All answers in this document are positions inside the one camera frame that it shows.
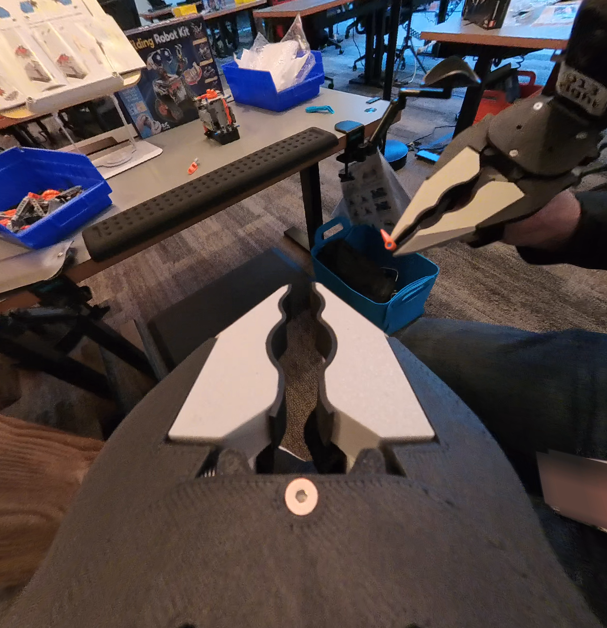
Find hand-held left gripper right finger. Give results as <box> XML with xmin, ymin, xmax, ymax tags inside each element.
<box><xmin>310</xmin><ymin>283</ymin><xmax>437</xmax><ymax>473</ymax></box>

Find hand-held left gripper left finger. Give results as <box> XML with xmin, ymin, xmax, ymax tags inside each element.
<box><xmin>167</xmin><ymin>285</ymin><xmax>289</xmax><ymax>473</ymax></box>

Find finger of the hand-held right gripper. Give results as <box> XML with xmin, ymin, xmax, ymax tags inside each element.
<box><xmin>392</xmin><ymin>177</ymin><xmax>526</xmax><ymax>257</ymax></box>
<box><xmin>389</xmin><ymin>146</ymin><xmax>482</xmax><ymax>243</ymax></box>

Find person's right forearm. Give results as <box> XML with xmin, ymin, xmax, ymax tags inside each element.
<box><xmin>517</xmin><ymin>189</ymin><xmax>607</xmax><ymax>270</ymax></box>

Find person's right hand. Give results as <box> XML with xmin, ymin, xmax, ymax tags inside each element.
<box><xmin>477</xmin><ymin>190</ymin><xmax>582</xmax><ymax>249</ymax></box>

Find orange plastic object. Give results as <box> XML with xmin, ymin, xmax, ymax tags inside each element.
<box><xmin>473</xmin><ymin>71</ymin><xmax>545</xmax><ymax>123</ymax></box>

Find clear bag of sheets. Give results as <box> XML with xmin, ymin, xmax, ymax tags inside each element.
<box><xmin>331</xmin><ymin>147</ymin><xmax>413</xmax><ymax>236</ymax></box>

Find dark flat box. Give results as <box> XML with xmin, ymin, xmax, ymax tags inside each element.
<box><xmin>147</xmin><ymin>248</ymin><xmax>316</xmax><ymax>371</ymax></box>

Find teal fabric basket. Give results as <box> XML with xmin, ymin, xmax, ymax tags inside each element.
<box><xmin>311</xmin><ymin>218</ymin><xmax>439</xmax><ymax>334</ymax></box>

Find black pole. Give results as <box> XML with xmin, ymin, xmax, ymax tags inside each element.
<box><xmin>335</xmin><ymin>55</ymin><xmax>482</xmax><ymax>180</ymax></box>

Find person's right leg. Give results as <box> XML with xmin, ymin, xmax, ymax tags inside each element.
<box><xmin>397</xmin><ymin>316</ymin><xmax>607</xmax><ymax>496</ymax></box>

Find printed leaflet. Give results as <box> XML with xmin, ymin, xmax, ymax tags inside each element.
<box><xmin>534</xmin><ymin>2</ymin><xmax>579</xmax><ymax>25</ymax></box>

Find black table leg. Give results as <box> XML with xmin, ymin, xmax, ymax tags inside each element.
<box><xmin>284</xmin><ymin>162</ymin><xmax>329</xmax><ymax>251</ymax></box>

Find black toy car box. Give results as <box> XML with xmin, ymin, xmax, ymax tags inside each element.
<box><xmin>462</xmin><ymin>0</ymin><xmax>512</xmax><ymax>29</ymax></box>

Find blue plastic bin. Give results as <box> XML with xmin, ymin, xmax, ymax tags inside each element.
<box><xmin>221</xmin><ymin>49</ymin><xmax>326</xmax><ymax>113</ymax></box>
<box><xmin>0</xmin><ymin>146</ymin><xmax>113</xmax><ymax>251</ymax></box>

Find crumpled clear plastic bags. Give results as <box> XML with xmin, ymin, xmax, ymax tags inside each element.
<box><xmin>234</xmin><ymin>14</ymin><xmax>316</xmax><ymax>91</ymax></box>

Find black dimpled panel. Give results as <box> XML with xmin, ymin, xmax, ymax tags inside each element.
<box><xmin>82</xmin><ymin>127</ymin><xmax>339</xmax><ymax>263</ymax></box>

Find brown ribbed cloth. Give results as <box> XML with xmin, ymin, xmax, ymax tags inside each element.
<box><xmin>0</xmin><ymin>412</ymin><xmax>105</xmax><ymax>582</ymax></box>

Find toy building-block model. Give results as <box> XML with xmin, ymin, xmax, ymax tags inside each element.
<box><xmin>195</xmin><ymin>89</ymin><xmax>241</xmax><ymax>145</ymax></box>

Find white book stand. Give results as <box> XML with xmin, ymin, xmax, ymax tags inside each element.
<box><xmin>0</xmin><ymin>69</ymin><xmax>164</xmax><ymax>181</ymax></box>

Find pile of building-block parts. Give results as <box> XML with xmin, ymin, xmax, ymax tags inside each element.
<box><xmin>0</xmin><ymin>186</ymin><xmax>83</xmax><ymax>231</ymax></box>

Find blue toy kit box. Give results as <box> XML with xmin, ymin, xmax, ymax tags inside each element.
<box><xmin>118</xmin><ymin>15</ymin><xmax>225</xmax><ymax>139</ymax></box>

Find instruction booklet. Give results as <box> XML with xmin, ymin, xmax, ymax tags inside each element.
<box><xmin>0</xmin><ymin>0</ymin><xmax>146</xmax><ymax>116</ymax></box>

